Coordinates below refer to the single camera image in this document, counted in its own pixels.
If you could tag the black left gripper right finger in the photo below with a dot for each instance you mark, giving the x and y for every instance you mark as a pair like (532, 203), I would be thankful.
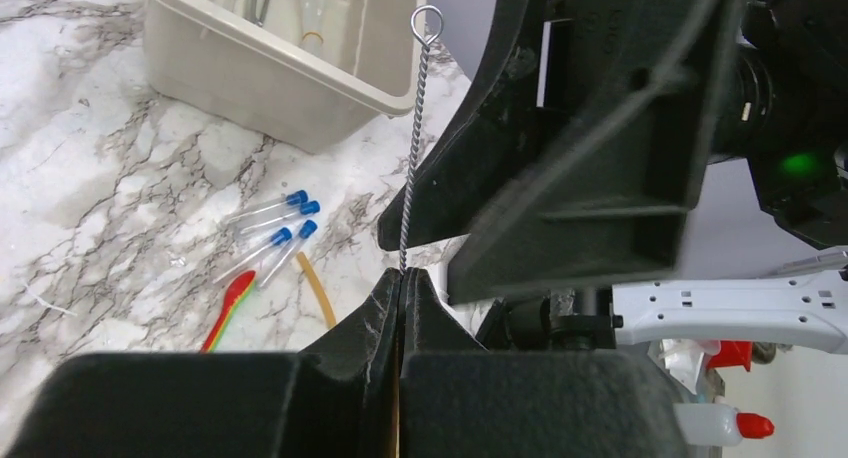
(460, 400)

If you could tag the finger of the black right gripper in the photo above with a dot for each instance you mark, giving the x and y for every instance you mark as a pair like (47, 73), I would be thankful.
(493, 134)
(607, 201)

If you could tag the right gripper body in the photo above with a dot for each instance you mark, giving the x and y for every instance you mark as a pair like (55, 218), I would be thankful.
(787, 115)

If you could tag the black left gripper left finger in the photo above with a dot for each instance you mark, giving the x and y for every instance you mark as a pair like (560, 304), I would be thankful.
(335, 398)

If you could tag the test tube brush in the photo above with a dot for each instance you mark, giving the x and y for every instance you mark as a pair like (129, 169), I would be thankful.
(425, 42)

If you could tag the yellow rubber tubing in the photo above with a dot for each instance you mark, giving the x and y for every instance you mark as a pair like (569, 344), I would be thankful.
(318, 290)

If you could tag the beige plastic bin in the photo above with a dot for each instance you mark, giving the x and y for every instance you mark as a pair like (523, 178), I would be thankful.
(206, 53)

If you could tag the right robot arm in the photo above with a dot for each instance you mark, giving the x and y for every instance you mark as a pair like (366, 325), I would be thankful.
(801, 307)

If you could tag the stacked coloured plastic spoons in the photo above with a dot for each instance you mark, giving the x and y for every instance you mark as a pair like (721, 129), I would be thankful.
(237, 291)

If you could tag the red capped squeeze bottle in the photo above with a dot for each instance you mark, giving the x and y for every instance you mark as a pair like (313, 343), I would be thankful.
(720, 425)

